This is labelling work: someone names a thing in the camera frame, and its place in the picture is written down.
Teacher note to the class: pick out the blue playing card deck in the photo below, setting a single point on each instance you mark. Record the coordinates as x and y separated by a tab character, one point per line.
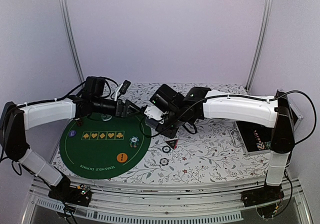
152	123

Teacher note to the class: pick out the green white chip stack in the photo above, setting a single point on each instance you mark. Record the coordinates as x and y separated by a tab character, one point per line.
134	142

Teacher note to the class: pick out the left aluminium frame post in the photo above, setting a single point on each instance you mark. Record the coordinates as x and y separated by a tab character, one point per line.
71	40

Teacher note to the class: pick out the right aluminium frame post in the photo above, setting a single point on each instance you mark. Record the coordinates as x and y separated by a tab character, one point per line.
267	8

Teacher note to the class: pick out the floral tablecloth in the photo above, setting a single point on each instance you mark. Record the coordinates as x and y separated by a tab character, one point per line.
209	155

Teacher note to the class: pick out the black white poker chip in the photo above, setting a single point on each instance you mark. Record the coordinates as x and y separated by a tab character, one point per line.
166	149

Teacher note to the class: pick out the poker chips in case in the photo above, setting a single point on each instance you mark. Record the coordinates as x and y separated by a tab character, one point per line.
262	139

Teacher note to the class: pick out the aluminium frame post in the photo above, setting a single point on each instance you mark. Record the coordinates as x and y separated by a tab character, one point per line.
71	40
267	8

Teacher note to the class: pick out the green poker mat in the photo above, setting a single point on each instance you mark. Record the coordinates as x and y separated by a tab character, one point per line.
92	152

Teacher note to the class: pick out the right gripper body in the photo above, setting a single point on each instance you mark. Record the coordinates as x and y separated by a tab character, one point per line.
175	121

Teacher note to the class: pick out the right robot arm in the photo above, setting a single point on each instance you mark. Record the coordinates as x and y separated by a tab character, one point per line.
269	111

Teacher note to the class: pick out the orange big blind button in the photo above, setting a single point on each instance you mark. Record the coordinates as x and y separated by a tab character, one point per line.
122	157

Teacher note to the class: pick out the black red triangular chip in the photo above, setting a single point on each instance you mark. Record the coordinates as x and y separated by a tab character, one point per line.
172	143

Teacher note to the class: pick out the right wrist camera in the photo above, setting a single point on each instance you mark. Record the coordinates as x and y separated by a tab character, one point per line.
154	113

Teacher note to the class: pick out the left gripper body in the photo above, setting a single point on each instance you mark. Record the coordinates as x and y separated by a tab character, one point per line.
99	107

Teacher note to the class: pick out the purple small blind button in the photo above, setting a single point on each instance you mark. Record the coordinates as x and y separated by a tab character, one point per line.
72	133

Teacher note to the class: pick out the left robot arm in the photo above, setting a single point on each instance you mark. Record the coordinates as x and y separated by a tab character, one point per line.
23	126

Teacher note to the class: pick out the red black chip stack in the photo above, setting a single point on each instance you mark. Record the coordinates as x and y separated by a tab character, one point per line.
78	122

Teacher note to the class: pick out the front aluminium rail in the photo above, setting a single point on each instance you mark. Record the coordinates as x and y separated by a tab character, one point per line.
196	203

